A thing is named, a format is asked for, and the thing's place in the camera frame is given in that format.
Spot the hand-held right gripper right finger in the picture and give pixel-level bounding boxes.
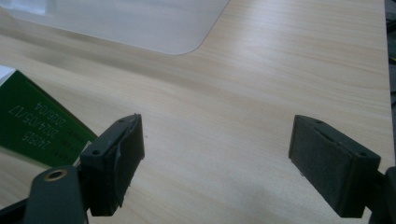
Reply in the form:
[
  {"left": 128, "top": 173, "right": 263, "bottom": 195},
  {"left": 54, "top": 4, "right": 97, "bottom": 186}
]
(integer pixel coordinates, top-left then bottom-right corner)
[{"left": 288, "top": 114, "right": 382, "bottom": 218}]

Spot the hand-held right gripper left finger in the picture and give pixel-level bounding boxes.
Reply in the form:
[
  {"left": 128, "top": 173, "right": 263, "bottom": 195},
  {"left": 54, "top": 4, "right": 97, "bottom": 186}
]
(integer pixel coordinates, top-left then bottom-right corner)
[{"left": 79, "top": 113, "right": 146, "bottom": 217}]

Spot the green and white box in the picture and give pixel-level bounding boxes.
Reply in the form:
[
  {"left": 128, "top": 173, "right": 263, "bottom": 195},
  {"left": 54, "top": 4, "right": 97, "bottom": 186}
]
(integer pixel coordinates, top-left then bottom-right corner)
[{"left": 0, "top": 64, "right": 99, "bottom": 167}]

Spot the translucent white mat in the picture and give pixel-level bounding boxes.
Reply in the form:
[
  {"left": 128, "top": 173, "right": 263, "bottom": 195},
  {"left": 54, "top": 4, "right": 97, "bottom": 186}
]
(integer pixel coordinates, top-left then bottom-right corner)
[{"left": 0, "top": 0, "right": 231, "bottom": 56}]

